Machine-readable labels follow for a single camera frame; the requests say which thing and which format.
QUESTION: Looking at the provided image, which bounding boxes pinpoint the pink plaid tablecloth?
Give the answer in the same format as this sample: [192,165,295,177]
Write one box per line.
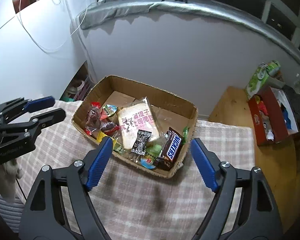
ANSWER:
[16,101,255,239]

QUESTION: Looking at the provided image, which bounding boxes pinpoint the black white patterned candy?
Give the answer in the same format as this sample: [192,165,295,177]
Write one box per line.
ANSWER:
[131,129,152,155]

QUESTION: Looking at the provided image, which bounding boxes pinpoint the white cable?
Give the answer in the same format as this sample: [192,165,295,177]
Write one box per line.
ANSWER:
[17,0,91,54]

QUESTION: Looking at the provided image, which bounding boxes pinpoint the red snack packet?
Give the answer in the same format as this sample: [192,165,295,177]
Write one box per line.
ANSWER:
[100,120,120,136]
[84,102,101,135]

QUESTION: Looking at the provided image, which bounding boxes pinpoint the red storage box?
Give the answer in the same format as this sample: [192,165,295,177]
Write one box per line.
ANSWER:
[248,86,299,146]

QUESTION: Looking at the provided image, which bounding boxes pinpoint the open cardboard box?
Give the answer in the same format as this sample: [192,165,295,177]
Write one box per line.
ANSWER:
[72,75,198,179]

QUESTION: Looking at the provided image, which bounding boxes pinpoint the Snickers bar English label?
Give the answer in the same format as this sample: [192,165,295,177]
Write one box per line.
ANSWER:
[154,127,184,171]

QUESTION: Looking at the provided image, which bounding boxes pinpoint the bread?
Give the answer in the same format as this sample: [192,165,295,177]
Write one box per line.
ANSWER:
[117,97,160,150]

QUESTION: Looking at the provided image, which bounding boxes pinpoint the grey windowsill blanket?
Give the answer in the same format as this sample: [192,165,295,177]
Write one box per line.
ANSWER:
[76,0,300,65]

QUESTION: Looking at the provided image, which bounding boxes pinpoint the yellow candy packet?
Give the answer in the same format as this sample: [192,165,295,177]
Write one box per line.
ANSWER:
[96,131,108,144]

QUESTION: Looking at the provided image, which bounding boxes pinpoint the clear wrapped green candy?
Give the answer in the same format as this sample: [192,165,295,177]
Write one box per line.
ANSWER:
[146,144,162,159]

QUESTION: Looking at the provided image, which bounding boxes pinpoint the blue green jelly cup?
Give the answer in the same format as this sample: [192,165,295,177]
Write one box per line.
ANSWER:
[101,104,117,120]

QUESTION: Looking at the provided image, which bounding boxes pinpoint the green tissue box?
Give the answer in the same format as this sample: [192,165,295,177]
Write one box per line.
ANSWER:
[245,60,285,100]

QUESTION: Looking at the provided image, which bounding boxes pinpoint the light green biscuit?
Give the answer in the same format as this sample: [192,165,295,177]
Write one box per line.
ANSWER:
[113,141,126,155]

